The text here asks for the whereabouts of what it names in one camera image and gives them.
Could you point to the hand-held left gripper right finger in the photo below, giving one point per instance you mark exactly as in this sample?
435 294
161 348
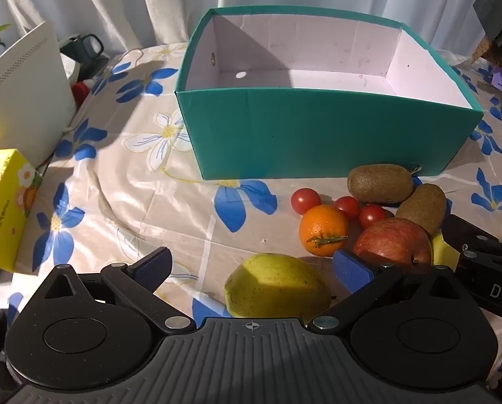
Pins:
352 271

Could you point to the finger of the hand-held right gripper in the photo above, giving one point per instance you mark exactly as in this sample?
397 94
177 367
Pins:
465 231

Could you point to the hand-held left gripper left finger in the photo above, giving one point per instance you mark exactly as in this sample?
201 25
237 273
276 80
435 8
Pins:
152 267

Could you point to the red apple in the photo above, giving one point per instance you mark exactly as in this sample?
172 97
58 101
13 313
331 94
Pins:
392 240

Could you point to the yellow pear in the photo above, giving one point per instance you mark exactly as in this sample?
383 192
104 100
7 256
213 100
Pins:
272 286

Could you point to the teal cardboard box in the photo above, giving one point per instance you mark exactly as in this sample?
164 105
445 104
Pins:
318 134

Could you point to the yellow banana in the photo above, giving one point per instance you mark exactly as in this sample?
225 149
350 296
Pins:
444 253

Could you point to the brown kiwi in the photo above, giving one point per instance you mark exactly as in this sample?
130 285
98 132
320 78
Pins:
379 183
423 208

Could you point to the orange mandarin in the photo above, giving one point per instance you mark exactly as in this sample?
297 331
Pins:
322 227

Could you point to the red cherry tomato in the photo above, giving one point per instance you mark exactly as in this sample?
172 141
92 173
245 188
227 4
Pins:
347 206
305 200
371 216

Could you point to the blue floral tablecloth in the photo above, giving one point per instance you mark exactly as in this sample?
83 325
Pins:
150 202

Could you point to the yellow tissue box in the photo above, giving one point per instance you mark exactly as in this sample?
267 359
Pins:
2 206

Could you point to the brown patterned bag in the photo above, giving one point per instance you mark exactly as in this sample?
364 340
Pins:
483 52

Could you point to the small red object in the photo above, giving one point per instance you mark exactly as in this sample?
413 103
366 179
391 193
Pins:
79 91

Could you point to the white perforated router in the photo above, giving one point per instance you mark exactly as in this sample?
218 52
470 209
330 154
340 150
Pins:
23 92

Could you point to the dark green mug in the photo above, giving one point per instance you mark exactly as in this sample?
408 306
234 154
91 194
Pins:
84 48

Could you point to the white curtain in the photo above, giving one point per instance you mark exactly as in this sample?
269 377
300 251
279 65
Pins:
150 0

